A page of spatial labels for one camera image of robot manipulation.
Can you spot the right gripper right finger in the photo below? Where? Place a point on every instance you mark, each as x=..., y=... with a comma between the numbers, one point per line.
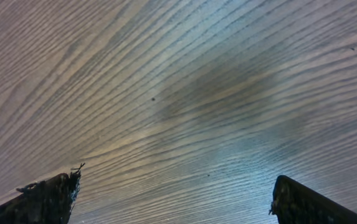
x=294, y=203

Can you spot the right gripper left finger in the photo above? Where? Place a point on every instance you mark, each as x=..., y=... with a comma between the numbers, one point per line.
x=49, y=201

